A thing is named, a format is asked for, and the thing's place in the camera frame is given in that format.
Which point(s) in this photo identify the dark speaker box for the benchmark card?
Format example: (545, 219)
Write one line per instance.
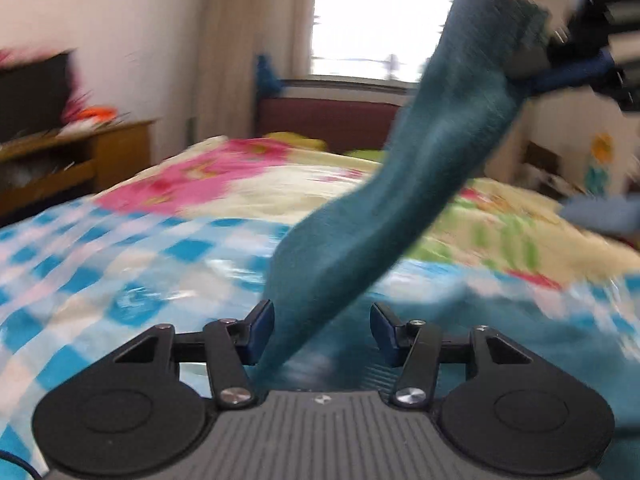
(540, 162)

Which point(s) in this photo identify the floral quilt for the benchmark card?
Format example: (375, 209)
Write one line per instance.
(260, 175)

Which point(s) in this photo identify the window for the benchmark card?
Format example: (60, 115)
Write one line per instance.
(380, 15)

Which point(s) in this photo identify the yellow pillow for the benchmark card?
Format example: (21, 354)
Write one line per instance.
(295, 140)

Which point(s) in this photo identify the teal fleece cloth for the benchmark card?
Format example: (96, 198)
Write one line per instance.
(415, 170)

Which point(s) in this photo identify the pink bag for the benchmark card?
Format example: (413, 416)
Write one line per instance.
(75, 102)

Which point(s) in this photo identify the blue checkered plastic sheet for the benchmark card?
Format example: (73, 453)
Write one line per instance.
(100, 280)

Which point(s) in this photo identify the folded blue cloth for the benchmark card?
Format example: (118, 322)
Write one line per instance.
(600, 215)

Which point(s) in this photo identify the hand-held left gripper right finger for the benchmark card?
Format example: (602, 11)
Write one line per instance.
(381, 327)

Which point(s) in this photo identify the teal cloth on bedpost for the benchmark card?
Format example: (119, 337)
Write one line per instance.
(267, 77)

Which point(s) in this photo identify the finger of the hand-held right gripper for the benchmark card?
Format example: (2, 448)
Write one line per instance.
(575, 15)
(567, 74)

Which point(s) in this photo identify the beige curtain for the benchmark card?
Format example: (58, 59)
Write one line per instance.
(250, 45)

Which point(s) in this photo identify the black monitor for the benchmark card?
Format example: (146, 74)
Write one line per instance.
(32, 95)

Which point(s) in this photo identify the orange item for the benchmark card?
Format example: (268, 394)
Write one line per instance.
(97, 112)

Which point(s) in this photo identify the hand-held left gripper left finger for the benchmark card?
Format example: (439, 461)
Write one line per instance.
(264, 327)

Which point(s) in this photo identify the yellow and blue carton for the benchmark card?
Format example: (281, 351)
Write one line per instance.
(600, 160)

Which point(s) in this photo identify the maroon bed headboard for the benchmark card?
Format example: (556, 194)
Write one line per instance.
(330, 122)

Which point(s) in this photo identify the wooden desk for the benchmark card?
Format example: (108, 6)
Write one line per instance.
(115, 152)

